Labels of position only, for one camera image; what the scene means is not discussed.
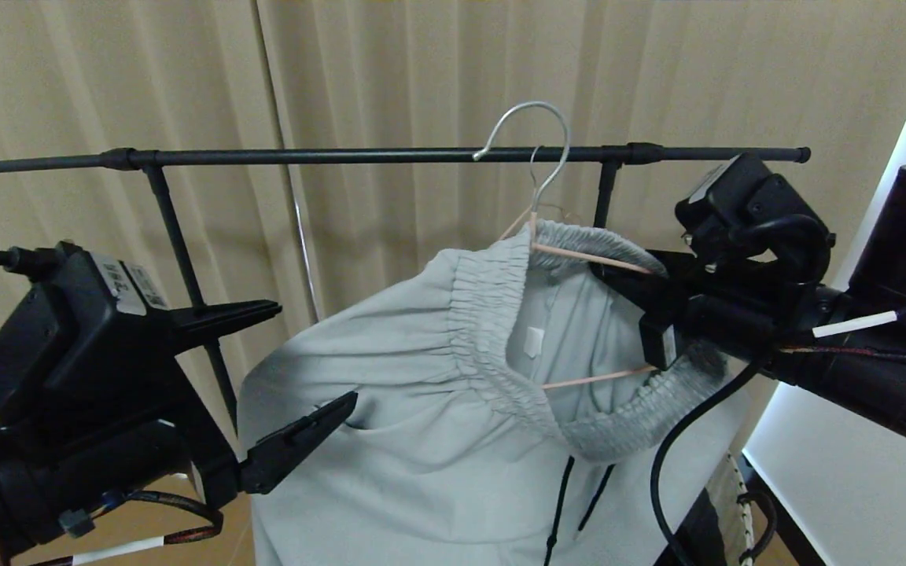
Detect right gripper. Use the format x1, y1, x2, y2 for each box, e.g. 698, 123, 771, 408
640, 292, 906, 447

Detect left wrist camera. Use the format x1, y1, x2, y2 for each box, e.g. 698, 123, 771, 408
0, 242, 180, 429

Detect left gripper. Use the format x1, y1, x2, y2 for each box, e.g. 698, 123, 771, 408
0, 299, 359, 545

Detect pale grey shorts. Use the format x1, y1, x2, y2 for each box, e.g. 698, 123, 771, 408
237, 219, 753, 566

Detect beige curtain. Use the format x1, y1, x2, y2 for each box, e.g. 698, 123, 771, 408
0, 0, 906, 472

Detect black clothes rack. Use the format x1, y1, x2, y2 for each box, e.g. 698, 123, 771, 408
0, 144, 810, 432

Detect white laundry basket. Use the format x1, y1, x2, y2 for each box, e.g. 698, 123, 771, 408
657, 452, 780, 566

